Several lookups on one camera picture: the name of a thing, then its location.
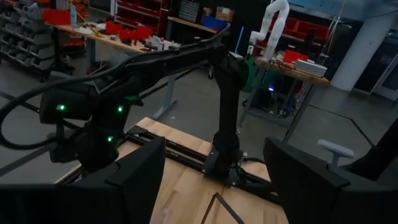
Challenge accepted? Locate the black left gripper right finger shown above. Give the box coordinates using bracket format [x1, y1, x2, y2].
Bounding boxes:
[263, 138, 398, 224]

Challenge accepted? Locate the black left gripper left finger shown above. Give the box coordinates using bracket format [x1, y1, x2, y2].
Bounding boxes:
[0, 136, 167, 224]

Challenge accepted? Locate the black office chair grey armrest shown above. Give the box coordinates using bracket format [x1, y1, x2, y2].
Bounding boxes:
[317, 118, 398, 187]

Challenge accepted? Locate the wooden cutting board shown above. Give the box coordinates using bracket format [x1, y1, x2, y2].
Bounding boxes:
[200, 192, 246, 224]

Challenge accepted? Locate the wooden top workbench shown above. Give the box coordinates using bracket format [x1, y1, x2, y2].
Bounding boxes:
[45, 21, 187, 121]
[239, 57, 331, 147]

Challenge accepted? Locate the red plastic bin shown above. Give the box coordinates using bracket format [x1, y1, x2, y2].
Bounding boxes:
[282, 49, 309, 63]
[42, 8, 72, 26]
[104, 21, 125, 35]
[119, 26, 154, 42]

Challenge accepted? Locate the grey storage bin rack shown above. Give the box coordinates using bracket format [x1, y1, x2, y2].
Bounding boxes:
[0, 0, 55, 74]

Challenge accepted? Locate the white rectangular box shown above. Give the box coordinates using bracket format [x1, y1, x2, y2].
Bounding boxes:
[295, 58, 328, 78]

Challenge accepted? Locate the light blue bottle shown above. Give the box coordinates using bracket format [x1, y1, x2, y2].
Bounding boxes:
[69, 2, 78, 27]

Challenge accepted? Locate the red bin shelving unit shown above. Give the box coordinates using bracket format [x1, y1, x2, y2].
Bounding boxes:
[270, 17, 330, 43]
[114, 0, 171, 35]

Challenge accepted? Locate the green container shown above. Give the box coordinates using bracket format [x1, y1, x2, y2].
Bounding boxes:
[244, 57, 261, 93]

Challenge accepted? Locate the grey drawer cabinet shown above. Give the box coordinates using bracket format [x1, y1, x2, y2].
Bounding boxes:
[178, 0, 200, 23]

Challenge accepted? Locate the blue plastic bin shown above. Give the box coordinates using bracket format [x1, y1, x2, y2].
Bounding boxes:
[203, 15, 229, 31]

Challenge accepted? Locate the cardboard box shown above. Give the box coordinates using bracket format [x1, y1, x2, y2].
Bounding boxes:
[215, 6, 235, 22]

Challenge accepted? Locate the black aluminium table frame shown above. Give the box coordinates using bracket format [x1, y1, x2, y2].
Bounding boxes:
[126, 124, 274, 200]

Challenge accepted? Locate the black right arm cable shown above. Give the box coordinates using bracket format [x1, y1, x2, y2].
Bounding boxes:
[0, 58, 131, 151]

